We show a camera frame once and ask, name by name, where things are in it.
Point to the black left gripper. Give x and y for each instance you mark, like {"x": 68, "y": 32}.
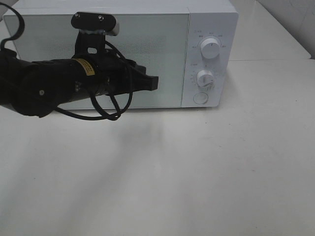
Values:
{"x": 103, "y": 71}

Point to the white microwave door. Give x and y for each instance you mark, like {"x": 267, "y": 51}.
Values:
{"x": 157, "y": 42}

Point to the round white door button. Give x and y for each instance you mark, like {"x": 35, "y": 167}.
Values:
{"x": 200, "y": 98}

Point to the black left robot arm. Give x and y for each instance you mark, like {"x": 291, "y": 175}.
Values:
{"x": 40, "y": 87}

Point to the white microwave oven body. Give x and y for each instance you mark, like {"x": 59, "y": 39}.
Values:
{"x": 207, "y": 18}

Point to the upper white power knob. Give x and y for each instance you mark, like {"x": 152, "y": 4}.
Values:
{"x": 210, "y": 47}

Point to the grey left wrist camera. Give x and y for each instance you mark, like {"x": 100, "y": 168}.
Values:
{"x": 95, "y": 23}

